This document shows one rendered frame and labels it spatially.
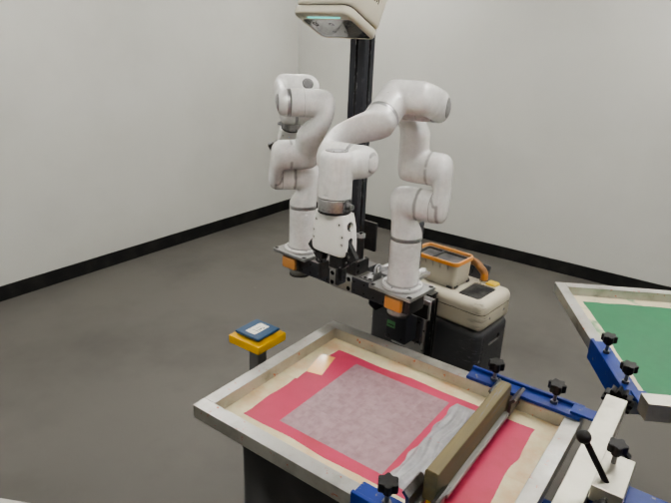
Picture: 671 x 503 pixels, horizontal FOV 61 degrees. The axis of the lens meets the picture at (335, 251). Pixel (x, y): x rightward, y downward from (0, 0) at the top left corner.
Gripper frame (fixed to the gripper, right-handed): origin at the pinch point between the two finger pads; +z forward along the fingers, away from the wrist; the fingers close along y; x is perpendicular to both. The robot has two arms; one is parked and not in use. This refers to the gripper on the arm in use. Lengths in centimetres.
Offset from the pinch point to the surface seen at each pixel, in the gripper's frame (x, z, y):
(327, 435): 7.0, 38.6, -6.3
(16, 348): -16, 134, 261
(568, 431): -30, 35, -50
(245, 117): -282, 27, 354
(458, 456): 1.2, 30.2, -37.7
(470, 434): -4.7, 28.4, -37.1
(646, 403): -48, 31, -62
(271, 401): 6.8, 38.7, 13.4
